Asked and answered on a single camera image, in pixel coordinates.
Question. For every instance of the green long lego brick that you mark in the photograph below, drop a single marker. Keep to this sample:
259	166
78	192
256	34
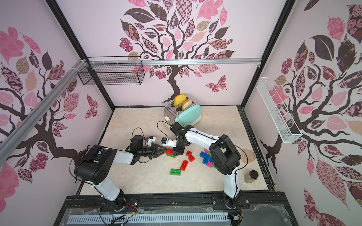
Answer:
175	172

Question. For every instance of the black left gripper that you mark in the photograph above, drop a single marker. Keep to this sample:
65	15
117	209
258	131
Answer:
154	148

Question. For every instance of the red long lego brick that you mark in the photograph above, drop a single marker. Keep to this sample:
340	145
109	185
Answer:
169	152
184	165

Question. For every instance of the blue small lego brick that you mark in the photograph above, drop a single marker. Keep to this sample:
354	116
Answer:
205	161

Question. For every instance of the aluminium rail back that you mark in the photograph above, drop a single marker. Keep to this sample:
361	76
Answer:
182	61

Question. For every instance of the toast slice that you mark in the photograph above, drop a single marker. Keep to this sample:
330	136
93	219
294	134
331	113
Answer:
187	104
179	99

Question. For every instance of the white wire shelf basket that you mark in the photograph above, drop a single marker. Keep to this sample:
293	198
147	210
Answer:
273	97

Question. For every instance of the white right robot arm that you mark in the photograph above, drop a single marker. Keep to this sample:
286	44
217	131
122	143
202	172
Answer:
225	155

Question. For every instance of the aluminium rail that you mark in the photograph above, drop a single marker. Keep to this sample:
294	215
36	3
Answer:
182	61
20	132

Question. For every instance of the white slotted cable duct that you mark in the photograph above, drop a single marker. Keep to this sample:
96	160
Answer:
128	219

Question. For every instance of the black wire basket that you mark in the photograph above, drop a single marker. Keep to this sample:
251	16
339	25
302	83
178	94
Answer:
114	72

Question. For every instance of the toast slice left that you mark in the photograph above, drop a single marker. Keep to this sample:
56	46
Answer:
179	99

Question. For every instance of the blue lego brick left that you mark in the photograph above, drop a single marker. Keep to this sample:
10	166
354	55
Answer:
204	155

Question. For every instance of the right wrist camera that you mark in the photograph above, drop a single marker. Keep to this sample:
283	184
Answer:
167	140

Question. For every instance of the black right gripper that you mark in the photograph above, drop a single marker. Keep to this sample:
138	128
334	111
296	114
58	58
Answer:
178	148

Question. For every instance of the toast slice right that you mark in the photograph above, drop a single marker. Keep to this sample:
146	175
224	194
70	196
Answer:
187	104

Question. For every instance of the aluminium rail left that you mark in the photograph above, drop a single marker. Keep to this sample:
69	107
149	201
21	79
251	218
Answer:
20	132

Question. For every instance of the mint and cream toaster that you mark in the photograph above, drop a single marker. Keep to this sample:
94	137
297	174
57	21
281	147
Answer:
191	115

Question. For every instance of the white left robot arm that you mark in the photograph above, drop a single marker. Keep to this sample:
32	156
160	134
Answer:
95	166

